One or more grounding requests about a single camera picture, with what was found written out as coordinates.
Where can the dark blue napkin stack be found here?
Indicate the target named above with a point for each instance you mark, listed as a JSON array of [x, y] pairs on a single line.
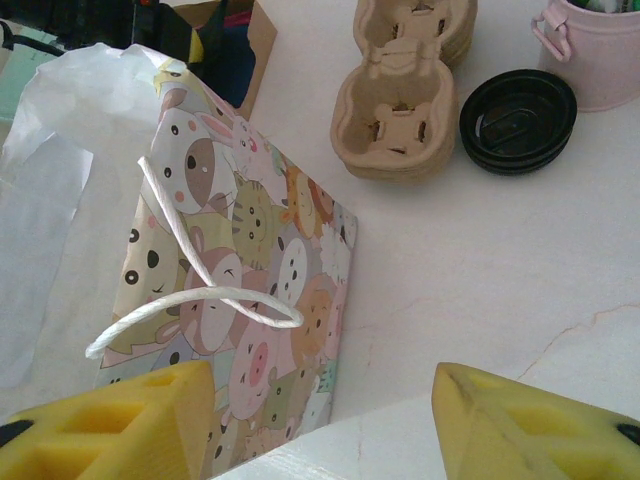
[[237, 60]]

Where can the brown cardboard box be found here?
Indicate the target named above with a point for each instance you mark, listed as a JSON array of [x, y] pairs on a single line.
[[262, 50]]

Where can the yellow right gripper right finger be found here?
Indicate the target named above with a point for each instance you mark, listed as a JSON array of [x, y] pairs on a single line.
[[480, 440]]

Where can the animal print paper gift bag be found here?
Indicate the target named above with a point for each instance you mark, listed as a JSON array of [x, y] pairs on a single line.
[[250, 250]]

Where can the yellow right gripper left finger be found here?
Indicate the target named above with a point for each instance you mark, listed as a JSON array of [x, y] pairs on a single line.
[[165, 440]]

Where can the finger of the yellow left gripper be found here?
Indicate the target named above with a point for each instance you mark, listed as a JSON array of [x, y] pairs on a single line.
[[198, 46]]

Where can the stacked brown pulp cup carriers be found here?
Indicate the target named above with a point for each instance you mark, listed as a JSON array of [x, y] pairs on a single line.
[[400, 130]]

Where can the pink metal bucket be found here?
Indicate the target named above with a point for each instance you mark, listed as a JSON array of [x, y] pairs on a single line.
[[600, 65]]

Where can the pink paper sheet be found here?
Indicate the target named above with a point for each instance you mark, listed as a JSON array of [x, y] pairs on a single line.
[[237, 19]]

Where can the black plastic cup lid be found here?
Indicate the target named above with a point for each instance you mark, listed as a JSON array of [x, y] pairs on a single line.
[[520, 110], [515, 171], [500, 161]]

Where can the mint green zip pouch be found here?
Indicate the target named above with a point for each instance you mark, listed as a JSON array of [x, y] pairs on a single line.
[[20, 85]]

